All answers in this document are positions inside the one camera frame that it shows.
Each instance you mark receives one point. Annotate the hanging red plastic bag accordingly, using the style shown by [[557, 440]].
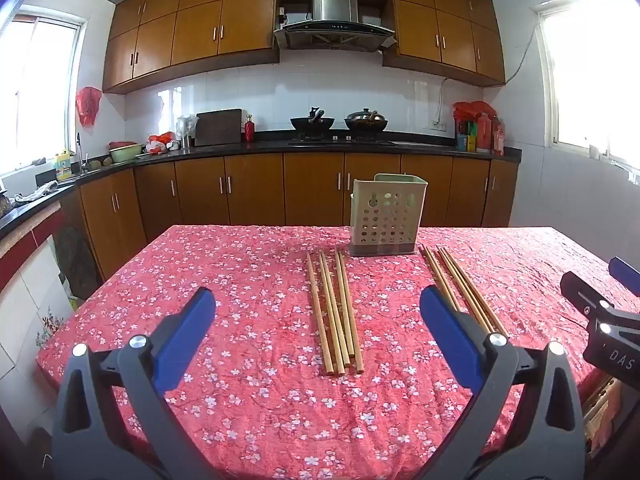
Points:
[[88, 105]]

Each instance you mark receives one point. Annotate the wooden base cabinets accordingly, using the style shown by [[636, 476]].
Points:
[[250, 190]]

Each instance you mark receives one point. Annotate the wall socket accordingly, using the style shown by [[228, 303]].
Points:
[[438, 125]]

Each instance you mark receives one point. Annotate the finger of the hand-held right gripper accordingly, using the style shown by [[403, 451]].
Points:
[[625, 269], [580, 287]]

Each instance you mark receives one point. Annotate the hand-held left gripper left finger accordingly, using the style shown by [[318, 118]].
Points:
[[187, 340]]

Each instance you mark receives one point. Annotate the steel range hood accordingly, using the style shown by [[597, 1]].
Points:
[[332, 10]]

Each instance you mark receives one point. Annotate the clear plastic bag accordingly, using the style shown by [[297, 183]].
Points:
[[186, 127]]

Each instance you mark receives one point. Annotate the wooden chair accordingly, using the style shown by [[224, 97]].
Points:
[[600, 410]]

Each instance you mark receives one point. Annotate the dark round object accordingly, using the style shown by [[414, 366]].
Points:
[[75, 260]]

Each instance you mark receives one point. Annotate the large red bottle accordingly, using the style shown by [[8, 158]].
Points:
[[483, 135], [498, 137]]

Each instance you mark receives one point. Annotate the dark cutting board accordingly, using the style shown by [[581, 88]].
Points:
[[217, 127]]

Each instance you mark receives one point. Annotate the black wok with lid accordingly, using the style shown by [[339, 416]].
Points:
[[366, 121]]

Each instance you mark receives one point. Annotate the red floral tablecloth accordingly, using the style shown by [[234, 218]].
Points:
[[250, 310]]

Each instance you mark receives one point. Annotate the black kitchen countertop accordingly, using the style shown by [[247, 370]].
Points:
[[225, 149]]

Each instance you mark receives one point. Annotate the wooden wall cabinet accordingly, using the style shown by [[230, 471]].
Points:
[[195, 25], [445, 30]]

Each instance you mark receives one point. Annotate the metal faucet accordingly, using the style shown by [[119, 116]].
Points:
[[80, 152]]

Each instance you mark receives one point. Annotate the red and white plastic bag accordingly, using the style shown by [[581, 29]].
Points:
[[161, 141]]

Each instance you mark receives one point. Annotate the green basin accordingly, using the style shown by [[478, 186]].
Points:
[[125, 154]]

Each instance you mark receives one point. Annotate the grey dish cloth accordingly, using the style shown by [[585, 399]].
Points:
[[37, 192]]

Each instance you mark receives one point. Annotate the yellow dish soap bottle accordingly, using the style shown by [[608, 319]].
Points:
[[63, 167]]

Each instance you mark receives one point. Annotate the crumpled red plastic bag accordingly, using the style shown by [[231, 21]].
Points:
[[472, 109]]

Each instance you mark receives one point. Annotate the red basin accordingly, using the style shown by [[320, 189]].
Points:
[[121, 144]]

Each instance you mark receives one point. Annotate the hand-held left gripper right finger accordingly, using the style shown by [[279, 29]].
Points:
[[450, 335]]

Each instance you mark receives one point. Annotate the green and yellow box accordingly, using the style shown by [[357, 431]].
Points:
[[466, 137]]

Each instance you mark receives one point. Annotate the kitchen window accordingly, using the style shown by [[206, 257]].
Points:
[[590, 85], [45, 85]]

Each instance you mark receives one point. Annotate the gas stove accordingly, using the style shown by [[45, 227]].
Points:
[[340, 139]]

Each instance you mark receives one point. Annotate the green perforated chopstick holder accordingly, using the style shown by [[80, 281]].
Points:
[[385, 220]]

